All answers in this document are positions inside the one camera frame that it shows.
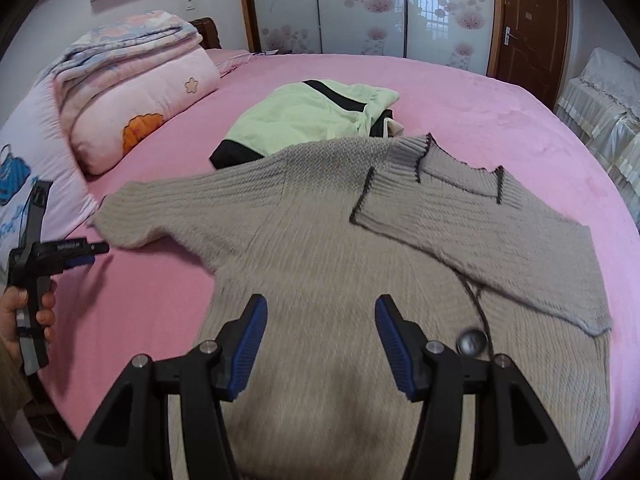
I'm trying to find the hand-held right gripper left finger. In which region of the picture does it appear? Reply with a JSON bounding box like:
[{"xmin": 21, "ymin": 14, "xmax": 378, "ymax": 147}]
[{"xmin": 62, "ymin": 294, "xmax": 268, "ymax": 480}]

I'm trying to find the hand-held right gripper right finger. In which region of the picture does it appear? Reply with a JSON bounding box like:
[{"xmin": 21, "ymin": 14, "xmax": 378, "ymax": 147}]
[{"xmin": 374, "ymin": 294, "xmax": 583, "ymax": 480}]

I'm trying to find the beige knitted sweater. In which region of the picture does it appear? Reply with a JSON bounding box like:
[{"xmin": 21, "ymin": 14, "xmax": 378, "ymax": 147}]
[{"xmin": 92, "ymin": 134, "xmax": 614, "ymax": 480}]

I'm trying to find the person's left hand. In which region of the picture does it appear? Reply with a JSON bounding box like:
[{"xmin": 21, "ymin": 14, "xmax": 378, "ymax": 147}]
[{"xmin": 0, "ymin": 287, "xmax": 57, "ymax": 347}]

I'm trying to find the white pillow with blue print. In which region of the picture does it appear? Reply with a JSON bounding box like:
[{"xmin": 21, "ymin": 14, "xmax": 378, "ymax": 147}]
[{"xmin": 0, "ymin": 80, "xmax": 99, "ymax": 286}]

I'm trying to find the pink folded quilt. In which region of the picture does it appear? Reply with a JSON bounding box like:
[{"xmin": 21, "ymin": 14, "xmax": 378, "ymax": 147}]
[{"xmin": 70, "ymin": 45, "xmax": 222, "ymax": 177}]

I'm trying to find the floral folded blanket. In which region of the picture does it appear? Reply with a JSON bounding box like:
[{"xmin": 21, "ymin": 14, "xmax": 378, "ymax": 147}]
[{"xmin": 50, "ymin": 10, "xmax": 204, "ymax": 111}]

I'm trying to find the green and black garment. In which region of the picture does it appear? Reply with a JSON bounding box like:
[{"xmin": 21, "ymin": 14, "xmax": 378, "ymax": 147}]
[{"xmin": 209, "ymin": 79, "xmax": 401, "ymax": 171}]

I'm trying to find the pink pillow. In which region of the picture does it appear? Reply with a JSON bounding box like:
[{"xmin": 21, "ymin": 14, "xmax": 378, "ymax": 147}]
[{"xmin": 212, "ymin": 49, "xmax": 261, "ymax": 79}]

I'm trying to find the dark wooden headboard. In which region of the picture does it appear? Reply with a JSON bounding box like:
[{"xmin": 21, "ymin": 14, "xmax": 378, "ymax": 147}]
[{"xmin": 187, "ymin": 17, "xmax": 222, "ymax": 51}]

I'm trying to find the bed with pink sheet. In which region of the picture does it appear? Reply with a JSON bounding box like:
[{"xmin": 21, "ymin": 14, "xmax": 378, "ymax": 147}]
[{"xmin": 30, "ymin": 49, "xmax": 640, "ymax": 480}]

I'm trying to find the white lace covered furniture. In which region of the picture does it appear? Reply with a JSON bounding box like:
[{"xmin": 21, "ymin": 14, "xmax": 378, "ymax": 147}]
[{"xmin": 554, "ymin": 47, "xmax": 640, "ymax": 207}]

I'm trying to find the wardrobe with floral sliding doors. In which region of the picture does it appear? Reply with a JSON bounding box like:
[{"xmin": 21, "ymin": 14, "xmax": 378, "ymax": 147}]
[{"xmin": 236, "ymin": 0, "xmax": 503, "ymax": 79}]

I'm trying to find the brown wooden door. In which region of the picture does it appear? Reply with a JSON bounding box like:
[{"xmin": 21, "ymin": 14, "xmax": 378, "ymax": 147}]
[{"xmin": 495, "ymin": 0, "xmax": 572, "ymax": 109}]

